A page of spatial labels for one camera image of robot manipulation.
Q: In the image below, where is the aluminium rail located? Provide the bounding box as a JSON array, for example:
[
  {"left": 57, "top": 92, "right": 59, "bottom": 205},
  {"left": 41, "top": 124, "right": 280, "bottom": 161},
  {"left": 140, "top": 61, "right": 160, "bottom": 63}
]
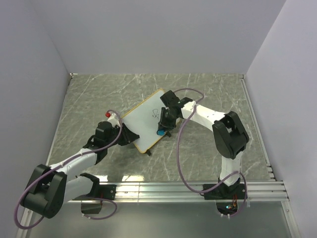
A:
[
  {"left": 239, "top": 74, "right": 276, "bottom": 181},
  {"left": 18, "top": 181, "right": 289, "bottom": 234}
]

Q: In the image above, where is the aluminium right side rail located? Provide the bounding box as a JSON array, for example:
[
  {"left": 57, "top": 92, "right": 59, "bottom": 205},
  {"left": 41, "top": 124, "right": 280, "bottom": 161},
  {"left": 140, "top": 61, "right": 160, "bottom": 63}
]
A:
[{"left": 239, "top": 74, "right": 276, "bottom": 181}]

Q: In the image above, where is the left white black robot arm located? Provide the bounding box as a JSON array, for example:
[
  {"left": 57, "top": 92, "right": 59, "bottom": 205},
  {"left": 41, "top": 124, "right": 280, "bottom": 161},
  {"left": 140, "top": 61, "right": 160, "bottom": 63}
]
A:
[{"left": 20, "top": 121, "right": 140, "bottom": 218}]

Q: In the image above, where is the yellow framed whiteboard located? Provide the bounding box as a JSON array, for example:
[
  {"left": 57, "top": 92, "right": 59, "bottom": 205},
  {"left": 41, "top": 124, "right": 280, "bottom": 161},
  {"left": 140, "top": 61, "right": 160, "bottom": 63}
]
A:
[{"left": 121, "top": 89, "right": 164, "bottom": 154}]

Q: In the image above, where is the blue whiteboard eraser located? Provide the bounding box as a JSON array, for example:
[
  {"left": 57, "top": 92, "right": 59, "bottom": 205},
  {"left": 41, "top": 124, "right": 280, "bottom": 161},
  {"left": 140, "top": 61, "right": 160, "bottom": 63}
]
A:
[{"left": 157, "top": 130, "right": 166, "bottom": 136}]

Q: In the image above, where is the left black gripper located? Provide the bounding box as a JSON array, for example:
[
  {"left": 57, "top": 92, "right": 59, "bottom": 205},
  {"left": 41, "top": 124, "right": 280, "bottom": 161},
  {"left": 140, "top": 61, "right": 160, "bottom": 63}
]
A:
[{"left": 105, "top": 122, "right": 139, "bottom": 148}]

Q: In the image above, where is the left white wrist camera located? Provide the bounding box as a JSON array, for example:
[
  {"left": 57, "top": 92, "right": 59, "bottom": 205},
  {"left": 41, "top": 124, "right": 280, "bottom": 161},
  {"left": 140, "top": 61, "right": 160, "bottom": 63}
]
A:
[{"left": 106, "top": 112, "right": 121, "bottom": 127}]

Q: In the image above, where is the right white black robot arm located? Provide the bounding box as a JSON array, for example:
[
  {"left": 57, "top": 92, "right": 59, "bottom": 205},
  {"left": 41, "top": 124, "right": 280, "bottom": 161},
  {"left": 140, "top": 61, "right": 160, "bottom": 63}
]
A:
[{"left": 157, "top": 90, "right": 249, "bottom": 200}]

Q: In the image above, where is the aluminium front rail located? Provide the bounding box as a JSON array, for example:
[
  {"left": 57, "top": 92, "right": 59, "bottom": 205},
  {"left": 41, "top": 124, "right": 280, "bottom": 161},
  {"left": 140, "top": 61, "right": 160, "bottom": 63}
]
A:
[{"left": 18, "top": 181, "right": 289, "bottom": 234}]

